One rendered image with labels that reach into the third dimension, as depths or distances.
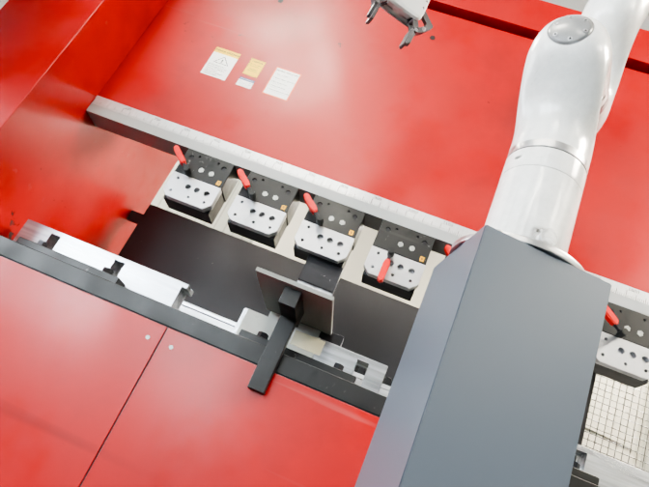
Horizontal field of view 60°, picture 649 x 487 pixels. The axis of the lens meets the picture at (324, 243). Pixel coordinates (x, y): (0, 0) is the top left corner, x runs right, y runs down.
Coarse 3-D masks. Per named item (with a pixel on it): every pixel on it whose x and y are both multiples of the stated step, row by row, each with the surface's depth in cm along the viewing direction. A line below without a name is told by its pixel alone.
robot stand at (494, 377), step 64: (448, 256) 82; (512, 256) 70; (448, 320) 68; (512, 320) 67; (576, 320) 69; (448, 384) 63; (512, 384) 64; (576, 384) 66; (384, 448) 69; (448, 448) 60; (512, 448) 62; (576, 448) 63
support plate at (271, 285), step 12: (264, 276) 122; (276, 276) 120; (264, 288) 130; (276, 288) 126; (300, 288) 119; (312, 288) 119; (264, 300) 138; (276, 300) 134; (312, 300) 123; (324, 300) 120; (276, 312) 144; (312, 312) 131; (324, 312) 127; (312, 324) 140; (324, 324) 135
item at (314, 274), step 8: (312, 256) 152; (312, 264) 151; (320, 264) 151; (328, 264) 151; (304, 272) 150; (312, 272) 150; (320, 272) 150; (328, 272) 150; (336, 272) 150; (304, 280) 149; (312, 280) 149; (320, 280) 149; (328, 280) 149; (336, 280) 149; (320, 288) 148; (328, 288) 148
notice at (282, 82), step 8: (280, 72) 175; (288, 72) 175; (296, 72) 175; (272, 80) 174; (280, 80) 174; (288, 80) 174; (296, 80) 174; (264, 88) 172; (272, 88) 172; (280, 88) 172; (288, 88) 172; (272, 96) 171; (280, 96) 171; (288, 96) 171
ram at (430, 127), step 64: (192, 0) 188; (256, 0) 188; (320, 0) 188; (128, 64) 176; (192, 64) 176; (320, 64) 177; (384, 64) 177; (448, 64) 177; (512, 64) 177; (128, 128) 167; (192, 128) 166; (256, 128) 166; (320, 128) 166; (384, 128) 166; (448, 128) 166; (512, 128) 166; (640, 128) 167; (320, 192) 157; (384, 192) 157; (448, 192) 157; (640, 192) 157; (576, 256) 149; (640, 256) 149
